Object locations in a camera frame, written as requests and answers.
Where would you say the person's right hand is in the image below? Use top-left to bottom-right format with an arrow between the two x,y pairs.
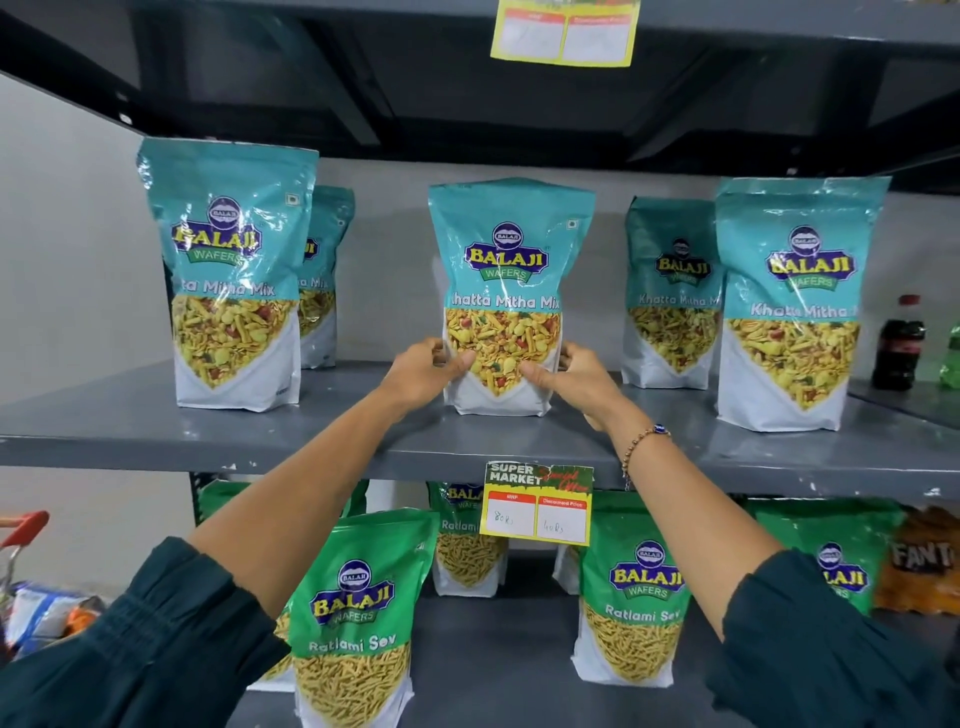
518,340 -> 640,437

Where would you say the person's left hand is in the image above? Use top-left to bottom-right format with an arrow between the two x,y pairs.
374,336 -> 478,422

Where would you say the teal snack mix packet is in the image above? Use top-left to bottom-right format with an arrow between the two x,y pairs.
298,185 -> 357,370
621,196 -> 726,391
714,176 -> 892,434
427,177 -> 597,418
136,137 -> 320,414

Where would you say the person's left forearm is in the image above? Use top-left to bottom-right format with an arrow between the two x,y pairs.
187,386 -> 412,621

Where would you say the person's right forearm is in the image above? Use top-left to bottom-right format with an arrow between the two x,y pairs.
603,408 -> 786,640

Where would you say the yellow price label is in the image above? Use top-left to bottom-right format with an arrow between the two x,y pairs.
489,0 -> 642,69
480,460 -> 595,547

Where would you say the green sev snack packet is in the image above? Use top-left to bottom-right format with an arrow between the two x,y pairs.
570,491 -> 693,690
427,481 -> 512,599
196,480 -> 370,695
746,497 -> 909,618
287,508 -> 441,728

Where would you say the grey metal shelf board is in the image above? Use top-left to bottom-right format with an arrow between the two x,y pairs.
0,0 -> 960,196
225,551 -> 960,728
0,360 -> 960,501

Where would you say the dark cola bottle red cap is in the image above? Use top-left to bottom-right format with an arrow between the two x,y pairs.
870,294 -> 927,393

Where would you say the dark green right sleeve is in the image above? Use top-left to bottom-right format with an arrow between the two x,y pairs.
705,547 -> 960,728

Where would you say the dark green sleeve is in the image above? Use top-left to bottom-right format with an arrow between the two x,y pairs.
0,536 -> 294,728
705,547 -> 960,728

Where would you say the green soda bottle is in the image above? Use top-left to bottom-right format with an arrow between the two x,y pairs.
937,322 -> 960,391

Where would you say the dark green left sleeve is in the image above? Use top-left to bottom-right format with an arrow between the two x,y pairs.
0,536 -> 294,728

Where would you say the blue white plastic packet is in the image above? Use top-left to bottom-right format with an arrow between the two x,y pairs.
3,581 -> 106,661

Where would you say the beaded wrist bracelet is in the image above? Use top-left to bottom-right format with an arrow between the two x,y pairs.
621,423 -> 673,489

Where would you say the shopping cart with red handle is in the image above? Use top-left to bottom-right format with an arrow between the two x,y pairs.
0,510 -> 51,601

